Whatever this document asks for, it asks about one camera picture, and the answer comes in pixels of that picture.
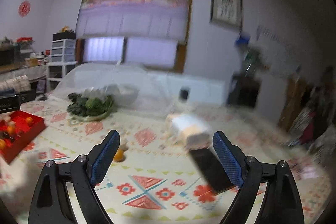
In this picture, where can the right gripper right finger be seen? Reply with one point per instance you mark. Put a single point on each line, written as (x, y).
(281, 202)

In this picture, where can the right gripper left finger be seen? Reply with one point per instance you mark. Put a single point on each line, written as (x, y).
(51, 202)

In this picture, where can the small orange tangerine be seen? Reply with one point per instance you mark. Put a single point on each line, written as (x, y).
(2, 144)

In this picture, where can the yellow-orange tangerine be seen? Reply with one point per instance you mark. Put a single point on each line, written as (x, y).
(10, 130)

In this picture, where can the red tray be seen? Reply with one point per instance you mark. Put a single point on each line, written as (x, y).
(24, 133)

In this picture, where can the black smartphone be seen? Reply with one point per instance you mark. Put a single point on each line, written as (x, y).
(211, 169)

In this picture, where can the plate of green spinach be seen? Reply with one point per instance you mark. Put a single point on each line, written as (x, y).
(93, 109)

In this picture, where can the patterned tablecloth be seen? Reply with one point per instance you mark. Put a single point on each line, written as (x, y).
(157, 182)

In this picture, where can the Face tissue pack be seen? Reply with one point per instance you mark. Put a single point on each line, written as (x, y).
(188, 130)

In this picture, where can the black box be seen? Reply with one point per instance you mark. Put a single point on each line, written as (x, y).
(243, 91)

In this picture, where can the white mesh food cover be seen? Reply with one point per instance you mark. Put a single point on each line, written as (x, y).
(132, 88)

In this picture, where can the white drawer cabinet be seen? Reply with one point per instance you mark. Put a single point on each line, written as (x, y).
(62, 61)

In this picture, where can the small black device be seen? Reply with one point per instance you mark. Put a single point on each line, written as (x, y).
(184, 94)

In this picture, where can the clear water bottle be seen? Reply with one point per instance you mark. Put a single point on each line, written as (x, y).
(251, 57)

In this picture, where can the framed calligraphy picture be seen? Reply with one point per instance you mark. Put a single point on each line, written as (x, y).
(227, 13)

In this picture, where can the printed roller blind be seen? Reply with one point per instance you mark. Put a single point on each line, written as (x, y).
(158, 19)

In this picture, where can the red paper wall decoration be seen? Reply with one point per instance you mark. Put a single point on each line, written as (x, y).
(24, 8)

